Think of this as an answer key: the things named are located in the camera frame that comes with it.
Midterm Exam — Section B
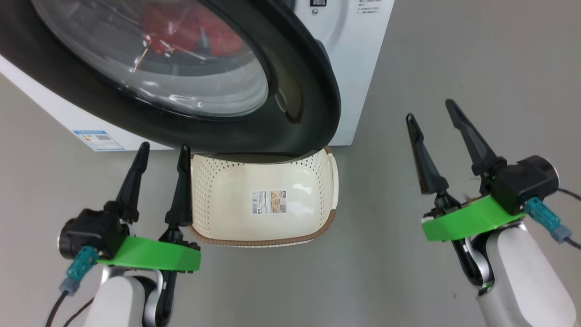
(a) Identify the teal left camera connector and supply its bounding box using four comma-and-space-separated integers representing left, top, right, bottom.
59, 247, 99, 297

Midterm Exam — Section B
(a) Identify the blue energy label sticker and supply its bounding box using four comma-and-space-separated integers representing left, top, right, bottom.
73, 130, 125, 152

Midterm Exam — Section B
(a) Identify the black-rimmed glass washer door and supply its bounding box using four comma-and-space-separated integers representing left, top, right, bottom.
0, 0, 342, 157

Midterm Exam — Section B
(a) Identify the white front-load washing machine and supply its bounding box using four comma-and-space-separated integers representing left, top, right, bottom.
0, 0, 395, 153

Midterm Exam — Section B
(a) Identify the cream perforated laundry basket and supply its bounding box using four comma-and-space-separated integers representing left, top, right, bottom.
187, 146, 339, 248

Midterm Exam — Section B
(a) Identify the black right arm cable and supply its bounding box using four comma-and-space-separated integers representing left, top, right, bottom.
557, 188, 581, 250

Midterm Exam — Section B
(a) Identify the white basket product sticker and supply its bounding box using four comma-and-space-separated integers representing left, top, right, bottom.
251, 190, 287, 216

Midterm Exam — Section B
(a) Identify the plain red garment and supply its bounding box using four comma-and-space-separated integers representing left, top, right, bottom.
138, 5, 246, 57

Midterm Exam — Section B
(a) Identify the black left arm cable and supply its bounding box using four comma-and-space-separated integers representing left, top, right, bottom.
44, 291, 94, 327

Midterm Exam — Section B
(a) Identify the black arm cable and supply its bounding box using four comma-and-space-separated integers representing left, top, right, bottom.
557, 188, 581, 250
44, 291, 94, 327

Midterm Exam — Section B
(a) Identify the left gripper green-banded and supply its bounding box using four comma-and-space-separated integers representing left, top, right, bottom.
98, 142, 202, 273

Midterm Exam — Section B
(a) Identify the teal camera connector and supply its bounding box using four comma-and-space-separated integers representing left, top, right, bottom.
59, 247, 99, 297
524, 197, 572, 244

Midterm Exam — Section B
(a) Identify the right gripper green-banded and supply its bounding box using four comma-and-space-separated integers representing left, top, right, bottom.
405, 99, 527, 242

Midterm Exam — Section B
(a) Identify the teal right camera connector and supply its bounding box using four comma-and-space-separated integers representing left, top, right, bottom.
524, 197, 572, 244

